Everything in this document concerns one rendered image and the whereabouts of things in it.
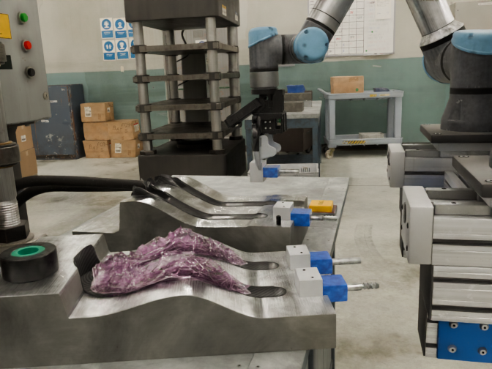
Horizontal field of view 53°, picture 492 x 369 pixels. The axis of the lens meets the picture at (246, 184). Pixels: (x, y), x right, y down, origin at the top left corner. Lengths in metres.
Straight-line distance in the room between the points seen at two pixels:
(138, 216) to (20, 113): 0.67
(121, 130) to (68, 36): 1.72
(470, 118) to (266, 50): 0.51
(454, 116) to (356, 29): 6.19
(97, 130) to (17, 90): 6.24
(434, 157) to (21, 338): 0.95
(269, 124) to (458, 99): 0.46
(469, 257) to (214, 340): 0.39
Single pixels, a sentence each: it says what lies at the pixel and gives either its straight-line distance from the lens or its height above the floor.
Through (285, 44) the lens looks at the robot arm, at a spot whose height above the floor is 1.26.
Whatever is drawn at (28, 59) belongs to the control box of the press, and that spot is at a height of 1.26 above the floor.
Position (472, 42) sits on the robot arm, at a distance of 1.27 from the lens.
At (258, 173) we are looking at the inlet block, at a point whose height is 0.93.
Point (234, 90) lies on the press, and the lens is 5.95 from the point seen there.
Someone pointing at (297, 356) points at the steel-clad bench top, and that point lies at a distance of 0.74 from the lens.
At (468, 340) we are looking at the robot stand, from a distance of 0.90.
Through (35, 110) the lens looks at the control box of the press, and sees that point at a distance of 1.70.
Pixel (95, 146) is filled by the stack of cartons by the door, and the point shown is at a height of 0.19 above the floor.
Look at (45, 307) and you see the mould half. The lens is 0.75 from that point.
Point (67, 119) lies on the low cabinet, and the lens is 7.91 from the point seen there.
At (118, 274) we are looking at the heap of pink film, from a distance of 0.81.
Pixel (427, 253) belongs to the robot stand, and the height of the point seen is 0.92.
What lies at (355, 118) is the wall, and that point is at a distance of 7.45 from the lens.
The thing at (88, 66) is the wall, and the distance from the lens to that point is 8.27.
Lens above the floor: 1.19
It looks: 13 degrees down
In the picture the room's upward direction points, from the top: 2 degrees counter-clockwise
